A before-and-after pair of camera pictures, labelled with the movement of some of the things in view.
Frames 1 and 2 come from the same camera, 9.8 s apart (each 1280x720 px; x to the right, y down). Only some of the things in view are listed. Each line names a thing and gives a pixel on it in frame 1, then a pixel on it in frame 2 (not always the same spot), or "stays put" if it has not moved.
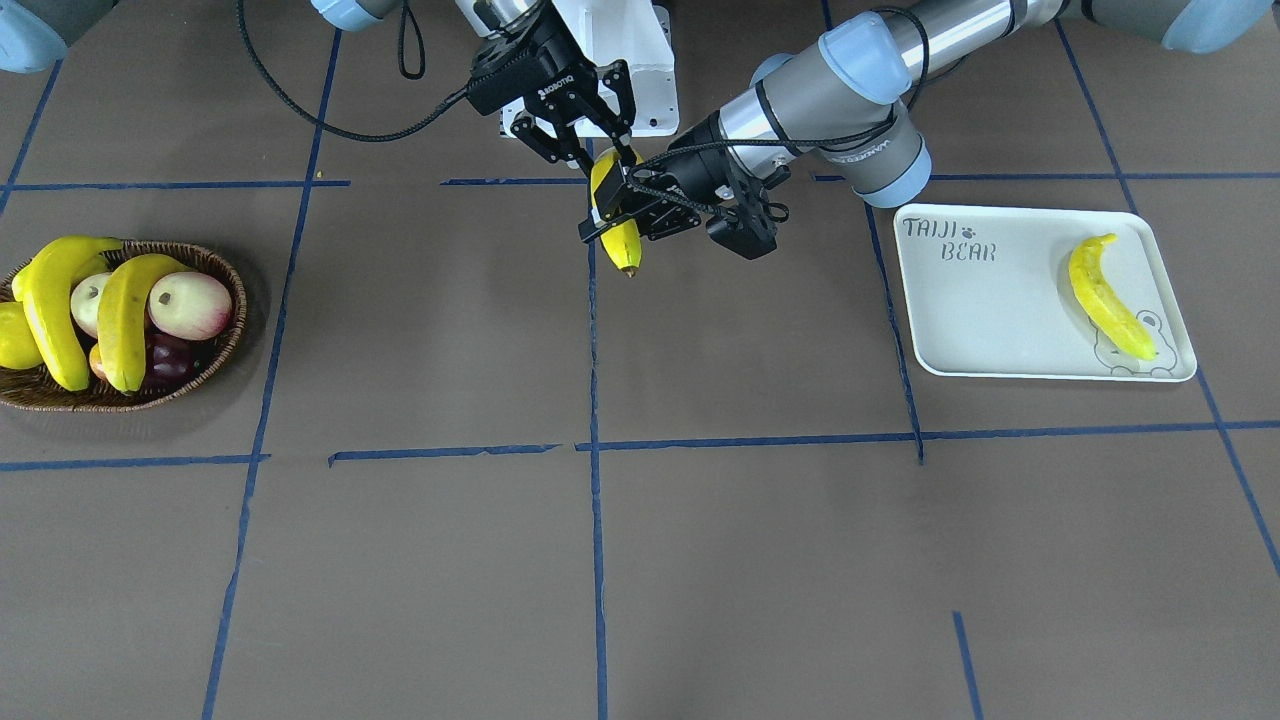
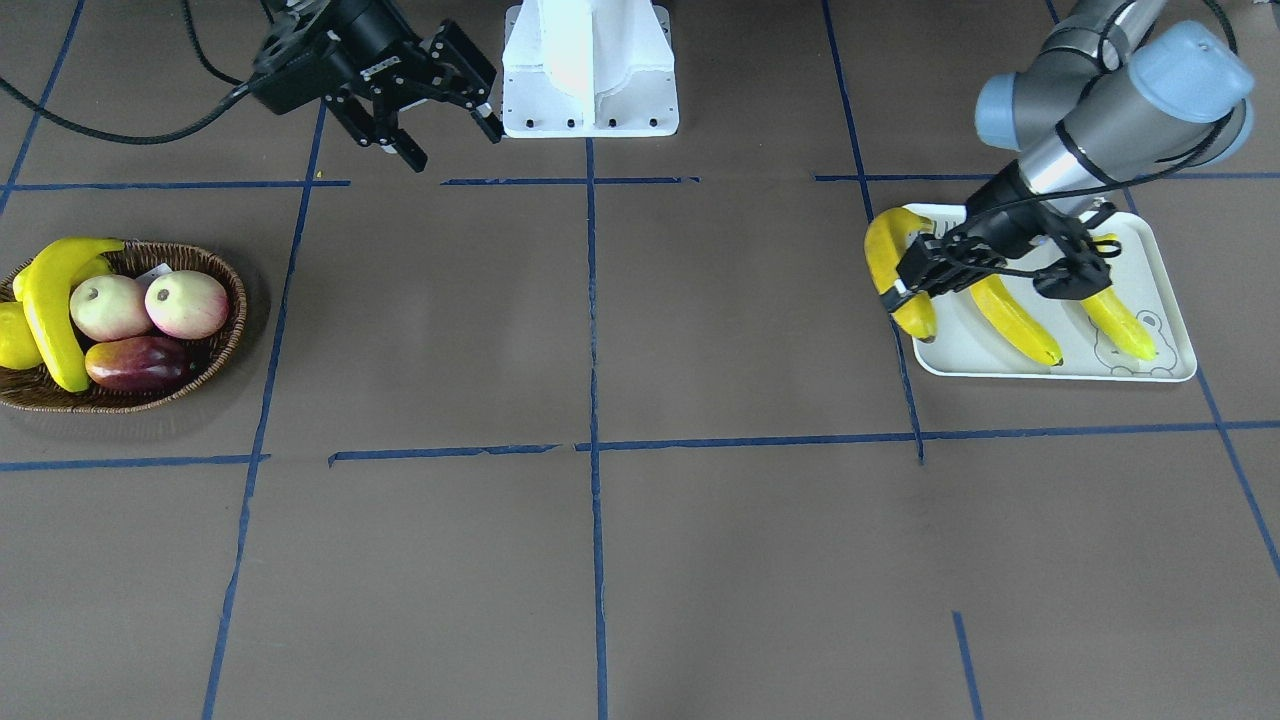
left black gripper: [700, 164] to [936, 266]
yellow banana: [43, 284] stays put
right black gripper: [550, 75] to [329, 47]
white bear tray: [990, 293] stays put
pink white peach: [189, 306] stays put
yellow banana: [1101, 300] stays put
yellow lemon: [18, 348] stays put
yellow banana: [121, 314] to [885, 237]
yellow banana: [624, 243] to [1007, 314]
